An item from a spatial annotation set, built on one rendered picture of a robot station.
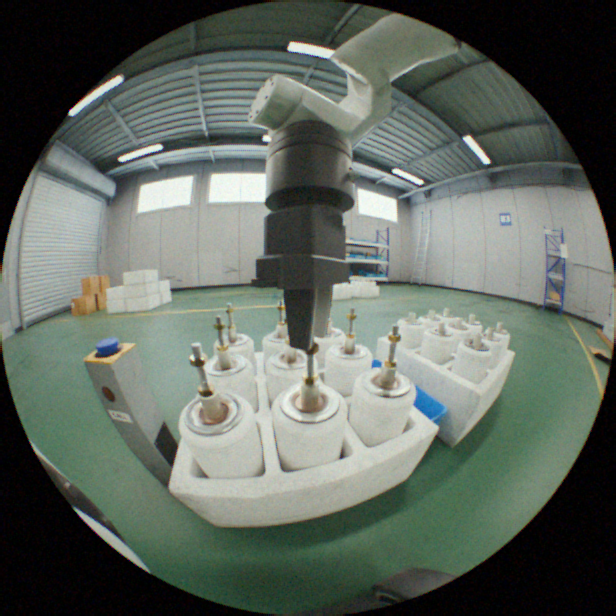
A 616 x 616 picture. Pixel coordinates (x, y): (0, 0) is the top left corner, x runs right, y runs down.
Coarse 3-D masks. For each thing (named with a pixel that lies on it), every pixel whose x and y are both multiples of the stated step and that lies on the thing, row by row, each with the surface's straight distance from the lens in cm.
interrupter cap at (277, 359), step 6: (276, 354) 34; (282, 354) 34; (300, 354) 34; (270, 360) 32; (276, 360) 32; (282, 360) 33; (300, 360) 33; (276, 366) 31; (282, 366) 30; (288, 366) 30; (294, 366) 30; (300, 366) 30
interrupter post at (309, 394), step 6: (318, 384) 21; (306, 390) 21; (312, 390) 21; (318, 390) 22; (306, 396) 22; (312, 396) 22; (318, 396) 23; (306, 402) 22; (312, 402) 22; (318, 402) 23
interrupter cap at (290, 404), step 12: (300, 384) 26; (288, 396) 24; (300, 396) 24; (324, 396) 24; (336, 396) 24; (288, 408) 22; (300, 408) 23; (312, 408) 23; (324, 408) 22; (336, 408) 22; (300, 420) 21; (312, 420) 21; (324, 420) 21
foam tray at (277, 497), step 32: (256, 384) 41; (256, 416) 32; (416, 416) 35; (352, 448) 28; (384, 448) 29; (416, 448) 33; (192, 480) 28; (224, 480) 26; (256, 480) 26; (288, 480) 25; (320, 480) 25; (352, 480) 28; (384, 480) 37; (224, 512) 32; (256, 512) 32; (288, 512) 33; (320, 512) 38
